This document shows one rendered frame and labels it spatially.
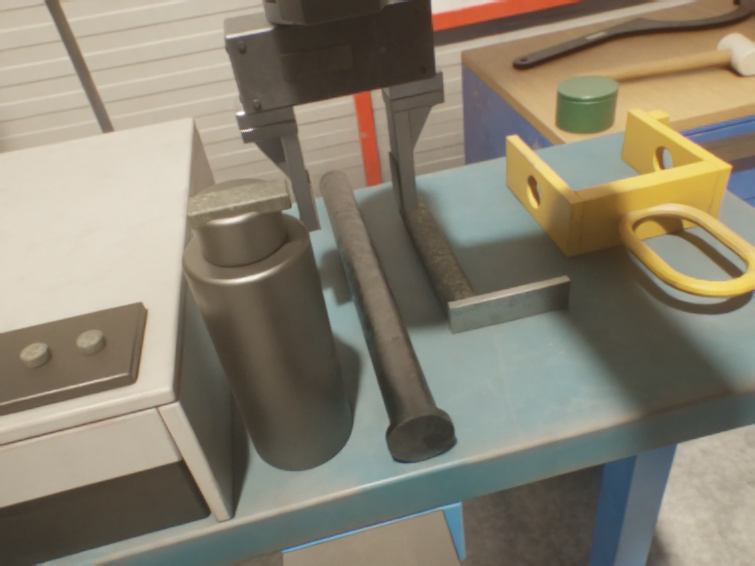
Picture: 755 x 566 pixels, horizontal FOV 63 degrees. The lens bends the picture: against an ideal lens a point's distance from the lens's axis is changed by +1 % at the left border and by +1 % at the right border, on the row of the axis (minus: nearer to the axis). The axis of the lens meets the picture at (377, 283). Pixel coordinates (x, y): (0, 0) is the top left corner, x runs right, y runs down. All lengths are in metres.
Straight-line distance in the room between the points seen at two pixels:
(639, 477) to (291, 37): 0.73
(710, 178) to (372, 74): 0.35
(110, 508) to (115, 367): 0.11
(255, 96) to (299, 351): 0.17
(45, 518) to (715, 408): 0.45
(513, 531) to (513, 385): 1.17
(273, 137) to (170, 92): 1.75
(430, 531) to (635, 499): 0.55
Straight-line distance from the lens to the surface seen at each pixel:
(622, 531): 1.03
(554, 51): 1.49
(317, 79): 0.41
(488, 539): 1.62
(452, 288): 0.52
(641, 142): 0.74
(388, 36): 0.42
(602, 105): 1.11
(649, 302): 0.57
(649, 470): 0.93
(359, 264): 0.55
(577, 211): 0.58
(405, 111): 0.44
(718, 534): 1.72
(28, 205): 0.60
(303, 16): 0.34
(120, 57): 2.16
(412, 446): 0.42
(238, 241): 0.33
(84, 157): 0.67
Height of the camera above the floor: 1.42
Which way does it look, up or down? 37 degrees down
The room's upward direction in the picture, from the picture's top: 9 degrees counter-clockwise
